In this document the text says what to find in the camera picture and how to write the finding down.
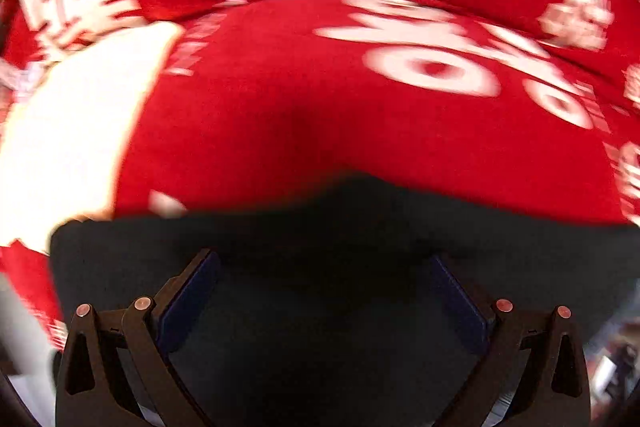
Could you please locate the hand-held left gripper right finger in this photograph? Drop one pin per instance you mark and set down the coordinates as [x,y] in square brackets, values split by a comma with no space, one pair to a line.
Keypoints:
[460,302]

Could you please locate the black pants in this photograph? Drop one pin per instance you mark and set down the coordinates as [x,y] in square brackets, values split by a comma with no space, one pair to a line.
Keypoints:
[320,297]

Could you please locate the cream white cloth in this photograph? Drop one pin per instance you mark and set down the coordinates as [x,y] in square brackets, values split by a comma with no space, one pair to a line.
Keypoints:
[65,132]

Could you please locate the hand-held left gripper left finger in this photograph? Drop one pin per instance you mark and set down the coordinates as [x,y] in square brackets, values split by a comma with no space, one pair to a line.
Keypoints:
[187,302]

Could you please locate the red printed sofa seat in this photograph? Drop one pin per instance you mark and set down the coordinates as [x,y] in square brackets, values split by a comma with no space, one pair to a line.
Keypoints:
[280,107]

